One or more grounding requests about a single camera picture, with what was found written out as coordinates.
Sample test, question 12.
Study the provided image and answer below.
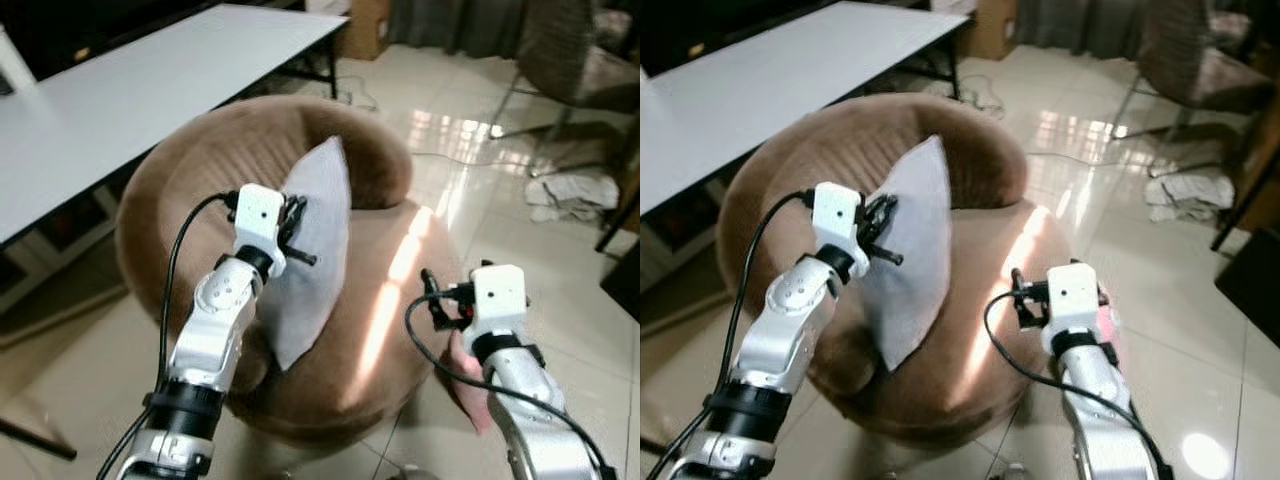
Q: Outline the white long table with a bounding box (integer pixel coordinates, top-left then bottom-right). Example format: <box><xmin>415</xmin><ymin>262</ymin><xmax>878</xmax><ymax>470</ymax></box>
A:
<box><xmin>0</xmin><ymin>3</ymin><xmax>351</xmax><ymax>246</ymax></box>
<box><xmin>640</xmin><ymin>0</ymin><xmax>971</xmax><ymax>216</ymax></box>

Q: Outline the black furniture piece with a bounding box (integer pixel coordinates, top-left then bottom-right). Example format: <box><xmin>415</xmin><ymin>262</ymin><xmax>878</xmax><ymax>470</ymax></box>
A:
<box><xmin>1210</xmin><ymin>100</ymin><xmax>1280</xmax><ymax>351</ymax></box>

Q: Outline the tall cardboard box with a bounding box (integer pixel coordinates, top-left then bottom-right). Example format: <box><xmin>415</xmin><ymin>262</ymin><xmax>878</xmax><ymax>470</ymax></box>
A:
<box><xmin>955</xmin><ymin>0</ymin><xmax>1019</xmax><ymax>61</ymax></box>
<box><xmin>335</xmin><ymin>0</ymin><xmax>393</xmax><ymax>61</ymax></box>

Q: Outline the pink cloth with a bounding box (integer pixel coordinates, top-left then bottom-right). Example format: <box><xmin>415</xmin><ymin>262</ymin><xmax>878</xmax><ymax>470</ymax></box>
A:
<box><xmin>1095</xmin><ymin>285</ymin><xmax>1121</xmax><ymax>341</ymax></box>
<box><xmin>440</xmin><ymin>325</ymin><xmax>496</xmax><ymax>436</ymax></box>

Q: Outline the white low shelf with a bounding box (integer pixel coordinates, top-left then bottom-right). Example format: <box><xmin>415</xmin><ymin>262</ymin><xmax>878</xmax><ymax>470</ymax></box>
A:
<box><xmin>0</xmin><ymin>185</ymin><xmax>126</xmax><ymax>311</ymax></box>
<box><xmin>640</xmin><ymin>180</ymin><xmax>746</xmax><ymax>291</ymax></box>

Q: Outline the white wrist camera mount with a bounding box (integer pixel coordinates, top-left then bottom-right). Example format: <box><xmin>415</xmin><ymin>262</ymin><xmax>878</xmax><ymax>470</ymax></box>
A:
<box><xmin>1042</xmin><ymin>260</ymin><xmax>1103</xmax><ymax>333</ymax></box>
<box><xmin>232</xmin><ymin>184</ymin><xmax>288</xmax><ymax>253</ymax></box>
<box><xmin>470</xmin><ymin>264</ymin><xmax>528</xmax><ymax>336</ymax></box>
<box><xmin>811</xmin><ymin>182</ymin><xmax>867</xmax><ymax>251</ymax></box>

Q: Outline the brown round sofa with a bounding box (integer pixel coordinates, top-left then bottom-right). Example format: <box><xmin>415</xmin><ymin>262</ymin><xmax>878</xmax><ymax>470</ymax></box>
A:
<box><xmin>718</xmin><ymin>93</ymin><xmax>1076</xmax><ymax>446</ymax></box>
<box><xmin>115</xmin><ymin>95</ymin><xmax>471</xmax><ymax>446</ymax></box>

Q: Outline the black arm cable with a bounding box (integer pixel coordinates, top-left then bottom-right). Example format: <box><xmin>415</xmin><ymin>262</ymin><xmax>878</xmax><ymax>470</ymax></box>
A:
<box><xmin>96</xmin><ymin>190</ymin><xmax>241</xmax><ymax>480</ymax></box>
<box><xmin>645</xmin><ymin>188</ymin><xmax>816</xmax><ymax>480</ymax></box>
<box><xmin>404</xmin><ymin>288</ymin><xmax>617</xmax><ymax>480</ymax></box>
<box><xmin>982</xmin><ymin>288</ymin><xmax>1176</xmax><ymax>480</ymax></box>

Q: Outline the thin floor cable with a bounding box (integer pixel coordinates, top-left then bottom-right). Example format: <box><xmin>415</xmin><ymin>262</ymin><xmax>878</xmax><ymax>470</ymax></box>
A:
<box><xmin>940</xmin><ymin>80</ymin><xmax>1006</xmax><ymax>116</ymax></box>
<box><xmin>335</xmin><ymin>85</ymin><xmax>386</xmax><ymax>113</ymax></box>

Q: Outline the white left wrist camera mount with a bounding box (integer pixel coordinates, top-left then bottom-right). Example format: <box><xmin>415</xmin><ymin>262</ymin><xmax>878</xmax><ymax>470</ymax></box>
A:
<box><xmin>232</xmin><ymin>184</ymin><xmax>288</xmax><ymax>253</ymax></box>
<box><xmin>811</xmin><ymin>182</ymin><xmax>867</xmax><ymax>251</ymax></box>

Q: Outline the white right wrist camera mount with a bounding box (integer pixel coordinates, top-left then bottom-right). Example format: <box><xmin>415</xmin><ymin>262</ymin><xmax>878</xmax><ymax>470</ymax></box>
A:
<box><xmin>470</xmin><ymin>264</ymin><xmax>528</xmax><ymax>336</ymax></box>
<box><xmin>1042</xmin><ymin>260</ymin><xmax>1103</xmax><ymax>333</ymax></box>

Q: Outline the crumpled white cloth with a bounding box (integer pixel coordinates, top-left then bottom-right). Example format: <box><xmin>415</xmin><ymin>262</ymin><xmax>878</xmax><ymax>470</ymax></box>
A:
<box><xmin>523</xmin><ymin>170</ymin><xmax>621</xmax><ymax>226</ymax></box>
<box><xmin>1145</xmin><ymin>170</ymin><xmax>1241</xmax><ymax>226</ymax></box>

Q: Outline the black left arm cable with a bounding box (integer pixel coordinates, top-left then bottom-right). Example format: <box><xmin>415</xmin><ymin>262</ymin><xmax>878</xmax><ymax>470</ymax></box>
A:
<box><xmin>645</xmin><ymin>188</ymin><xmax>816</xmax><ymax>480</ymax></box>
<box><xmin>96</xmin><ymin>190</ymin><xmax>241</xmax><ymax>480</ymax></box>

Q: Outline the grey square pillow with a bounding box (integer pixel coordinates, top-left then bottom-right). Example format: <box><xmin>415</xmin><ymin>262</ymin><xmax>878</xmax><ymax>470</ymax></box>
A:
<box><xmin>858</xmin><ymin>135</ymin><xmax>953</xmax><ymax>373</ymax></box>
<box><xmin>255</xmin><ymin>136</ymin><xmax>351</xmax><ymax>373</ymax></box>

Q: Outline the brown wicker chair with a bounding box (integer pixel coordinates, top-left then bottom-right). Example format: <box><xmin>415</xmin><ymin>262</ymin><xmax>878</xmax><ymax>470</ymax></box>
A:
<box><xmin>1105</xmin><ymin>0</ymin><xmax>1280</xmax><ymax>136</ymax></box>
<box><xmin>490</xmin><ymin>0</ymin><xmax>641</xmax><ymax>141</ymax></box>

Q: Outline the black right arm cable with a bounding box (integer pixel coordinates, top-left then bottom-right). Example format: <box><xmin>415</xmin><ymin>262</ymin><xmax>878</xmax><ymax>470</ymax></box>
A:
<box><xmin>404</xmin><ymin>288</ymin><xmax>617</xmax><ymax>480</ymax></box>
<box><xmin>982</xmin><ymin>288</ymin><xmax>1176</xmax><ymax>480</ymax></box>

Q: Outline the grey curtain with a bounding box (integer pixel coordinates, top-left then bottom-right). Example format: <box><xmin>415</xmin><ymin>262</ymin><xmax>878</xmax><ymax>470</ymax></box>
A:
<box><xmin>1015</xmin><ymin>0</ymin><xmax>1151</xmax><ymax>51</ymax></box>
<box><xmin>388</xmin><ymin>0</ymin><xmax>531</xmax><ymax>59</ymax></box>

